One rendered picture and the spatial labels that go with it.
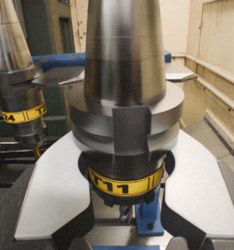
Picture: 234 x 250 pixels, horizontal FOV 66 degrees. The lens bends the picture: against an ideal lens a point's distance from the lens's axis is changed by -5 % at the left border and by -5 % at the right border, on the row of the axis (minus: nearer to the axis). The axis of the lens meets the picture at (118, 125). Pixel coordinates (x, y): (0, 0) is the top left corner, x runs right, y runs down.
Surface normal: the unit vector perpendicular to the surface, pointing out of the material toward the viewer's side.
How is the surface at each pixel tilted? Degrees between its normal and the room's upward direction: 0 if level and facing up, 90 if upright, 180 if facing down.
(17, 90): 30
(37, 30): 90
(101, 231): 0
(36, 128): 90
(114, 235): 0
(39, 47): 90
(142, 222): 0
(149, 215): 90
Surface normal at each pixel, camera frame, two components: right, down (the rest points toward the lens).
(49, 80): -0.04, -0.78
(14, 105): 0.12, 0.47
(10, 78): 0.36, 0.43
